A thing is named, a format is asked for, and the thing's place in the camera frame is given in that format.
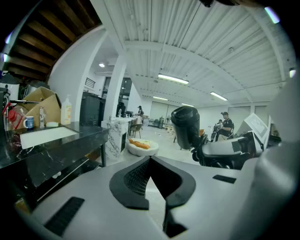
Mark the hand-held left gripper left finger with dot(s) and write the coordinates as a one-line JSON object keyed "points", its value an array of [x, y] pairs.
{"points": [[93, 199]]}

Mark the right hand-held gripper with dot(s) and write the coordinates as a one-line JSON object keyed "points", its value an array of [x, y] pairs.
{"points": [[254, 126]]}

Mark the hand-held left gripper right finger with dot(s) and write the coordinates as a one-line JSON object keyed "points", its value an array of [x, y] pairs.
{"points": [[204, 199]]}

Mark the black hair dryer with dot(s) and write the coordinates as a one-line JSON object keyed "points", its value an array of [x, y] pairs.
{"points": [[185, 126]]}

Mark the white sink basin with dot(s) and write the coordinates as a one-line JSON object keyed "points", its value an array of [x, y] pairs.
{"points": [[47, 137]]}

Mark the black marble vanity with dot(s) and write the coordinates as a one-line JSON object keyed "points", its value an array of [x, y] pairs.
{"points": [[58, 152]]}

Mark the long ceiling light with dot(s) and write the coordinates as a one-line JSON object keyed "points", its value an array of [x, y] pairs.
{"points": [[160, 98], [218, 96], [173, 79], [187, 104]]}

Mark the white marble island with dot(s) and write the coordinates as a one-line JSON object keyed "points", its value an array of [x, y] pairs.
{"points": [[114, 138]]}

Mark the white round bin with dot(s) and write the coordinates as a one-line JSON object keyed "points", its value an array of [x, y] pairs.
{"points": [[143, 151]]}

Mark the orange cushion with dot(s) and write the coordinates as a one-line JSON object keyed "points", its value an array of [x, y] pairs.
{"points": [[139, 144]]}

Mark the dark chair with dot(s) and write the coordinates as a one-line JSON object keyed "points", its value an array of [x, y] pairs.
{"points": [[136, 129]]}

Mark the pale soap dish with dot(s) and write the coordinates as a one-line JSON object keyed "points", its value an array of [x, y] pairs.
{"points": [[52, 124]]}

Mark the black cabinet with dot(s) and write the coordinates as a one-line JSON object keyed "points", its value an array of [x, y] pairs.
{"points": [[91, 110]]}

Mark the chrome gooseneck faucet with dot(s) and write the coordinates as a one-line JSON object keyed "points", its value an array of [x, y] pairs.
{"points": [[120, 113]]}

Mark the white pump soap bottle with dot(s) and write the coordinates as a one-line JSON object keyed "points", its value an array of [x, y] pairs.
{"points": [[66, 112]]}

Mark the blue mug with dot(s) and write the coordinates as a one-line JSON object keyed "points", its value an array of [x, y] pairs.
{"points": [[29, 123]]}

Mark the brown cardboard box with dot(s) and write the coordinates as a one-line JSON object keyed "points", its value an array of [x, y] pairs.
{"points": [[47, 103]]}

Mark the white cylindrical appliance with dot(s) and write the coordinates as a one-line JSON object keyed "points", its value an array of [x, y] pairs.
{"points": [[35, 86], [10, 90]]}

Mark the dark grey appliance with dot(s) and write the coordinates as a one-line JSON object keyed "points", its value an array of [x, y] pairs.
{"points": [[2, 110]]}

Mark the round ceiling light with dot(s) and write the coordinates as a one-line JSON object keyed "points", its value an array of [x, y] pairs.
{"points": [[101, 65]]}

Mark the wooden staircase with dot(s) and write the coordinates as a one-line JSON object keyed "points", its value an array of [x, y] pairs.
{"points": [[44, 30]]}

